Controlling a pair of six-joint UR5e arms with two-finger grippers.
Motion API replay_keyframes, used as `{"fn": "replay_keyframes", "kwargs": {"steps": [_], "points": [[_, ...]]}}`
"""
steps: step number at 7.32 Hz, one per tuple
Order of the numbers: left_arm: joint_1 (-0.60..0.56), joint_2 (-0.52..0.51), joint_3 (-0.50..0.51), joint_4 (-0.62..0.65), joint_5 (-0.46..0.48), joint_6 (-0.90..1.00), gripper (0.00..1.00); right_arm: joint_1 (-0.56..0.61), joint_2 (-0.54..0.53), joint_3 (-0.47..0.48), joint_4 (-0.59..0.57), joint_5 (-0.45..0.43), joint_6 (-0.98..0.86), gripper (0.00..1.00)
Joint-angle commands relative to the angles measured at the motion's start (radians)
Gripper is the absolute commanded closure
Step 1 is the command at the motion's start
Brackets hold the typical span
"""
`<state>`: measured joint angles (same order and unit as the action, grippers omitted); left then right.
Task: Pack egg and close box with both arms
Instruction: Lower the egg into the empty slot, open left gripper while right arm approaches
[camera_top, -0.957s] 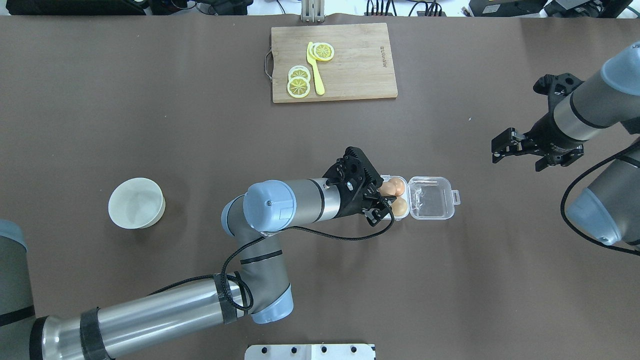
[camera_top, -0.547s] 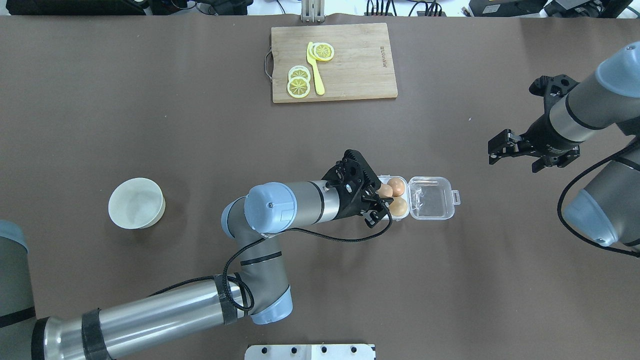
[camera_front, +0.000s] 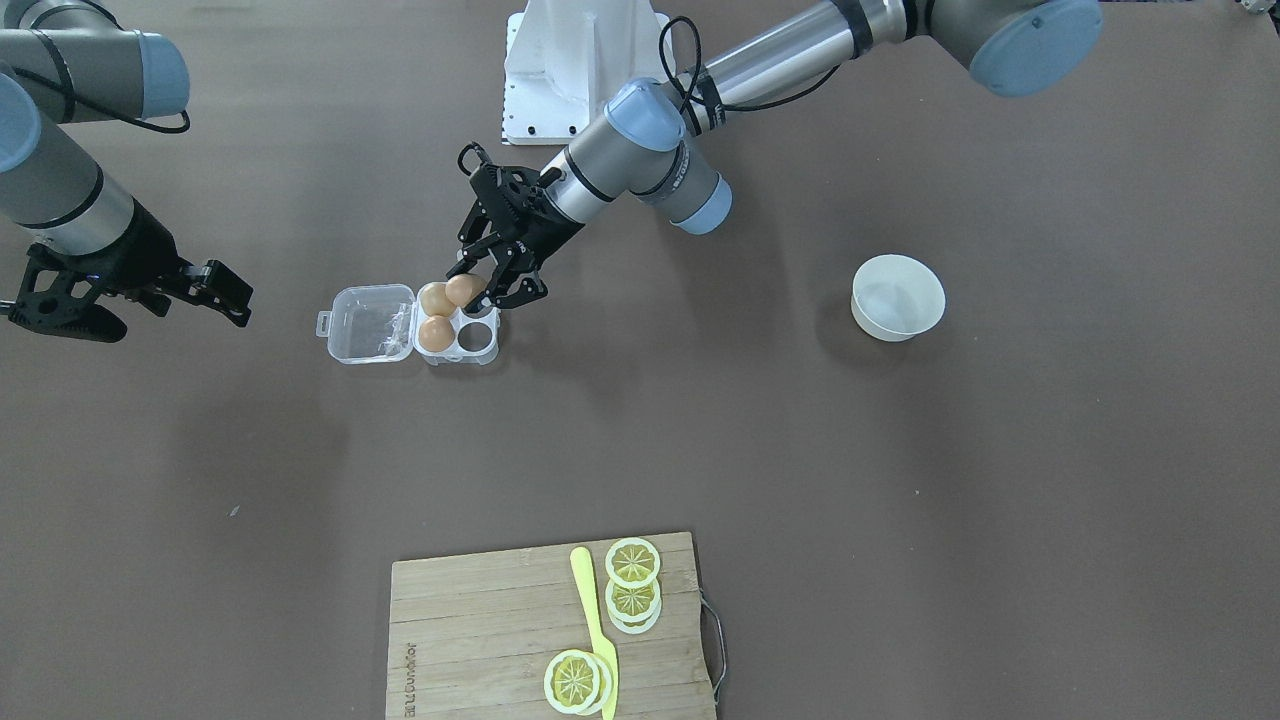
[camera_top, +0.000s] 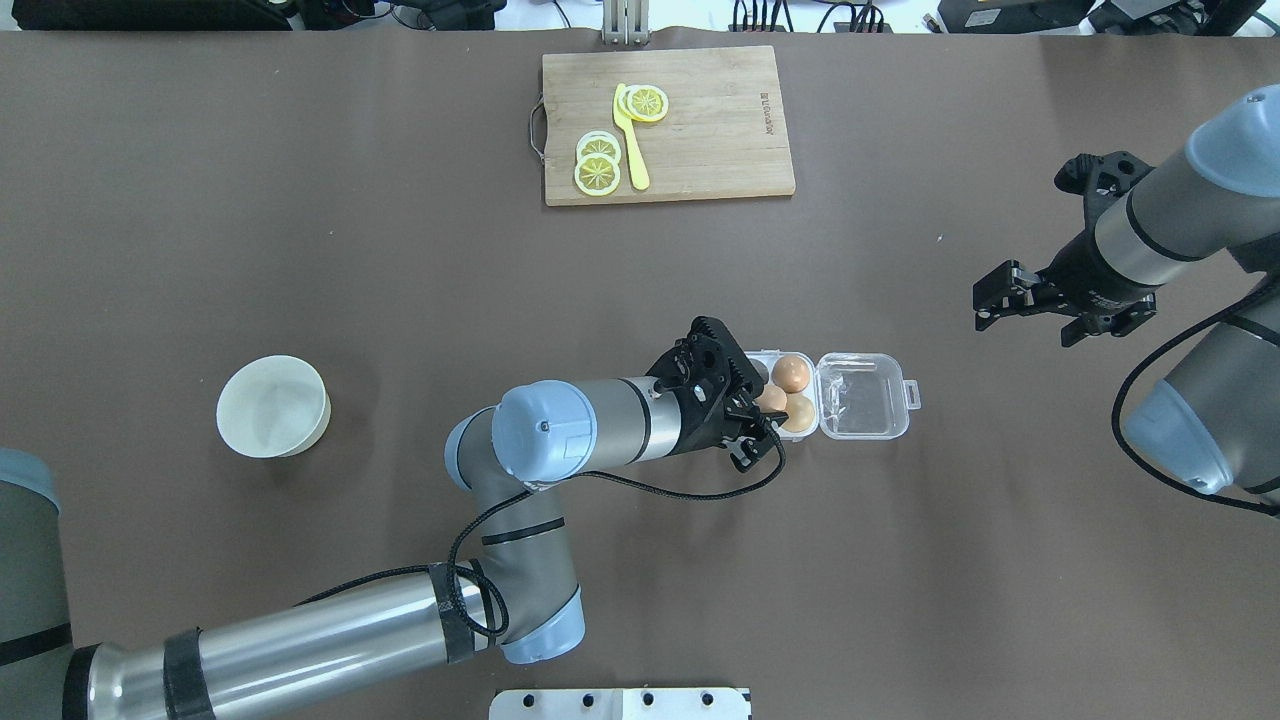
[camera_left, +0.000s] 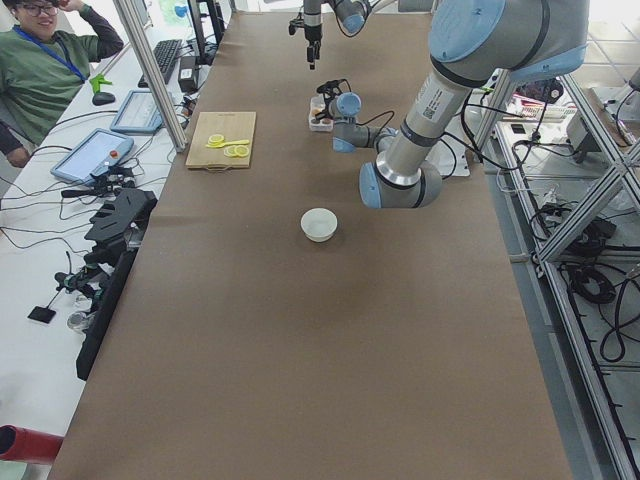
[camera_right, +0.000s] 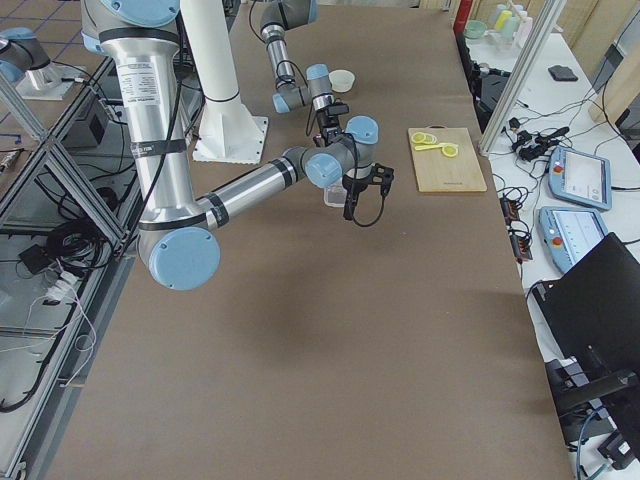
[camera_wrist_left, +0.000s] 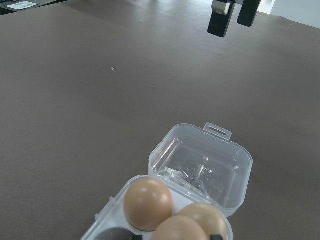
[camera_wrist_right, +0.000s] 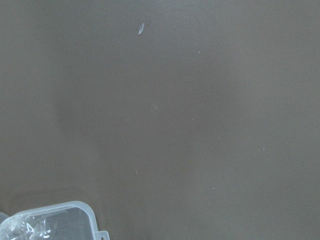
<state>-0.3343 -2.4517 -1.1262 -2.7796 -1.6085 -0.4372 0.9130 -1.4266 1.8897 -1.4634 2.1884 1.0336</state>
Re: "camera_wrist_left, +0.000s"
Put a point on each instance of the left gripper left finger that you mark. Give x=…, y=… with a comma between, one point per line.
x=137, y=237

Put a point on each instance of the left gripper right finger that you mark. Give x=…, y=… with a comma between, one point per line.
x=216, y=237

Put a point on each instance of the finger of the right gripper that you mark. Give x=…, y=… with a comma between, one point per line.
x=248, y=12
x=222, y=11

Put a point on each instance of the brown egg from bowl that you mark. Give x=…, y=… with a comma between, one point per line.
x=179, y=228

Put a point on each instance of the clear plastic egg box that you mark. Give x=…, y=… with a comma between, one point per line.
x=202, y=165

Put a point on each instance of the brown egg rear slot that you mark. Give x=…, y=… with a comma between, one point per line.
x=209, y=218

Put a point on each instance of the brown egg slot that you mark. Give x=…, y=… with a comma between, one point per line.
x=147, y=203
x=209, y=218

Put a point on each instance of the brown egg front slot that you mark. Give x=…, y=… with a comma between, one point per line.
x=147, y=203

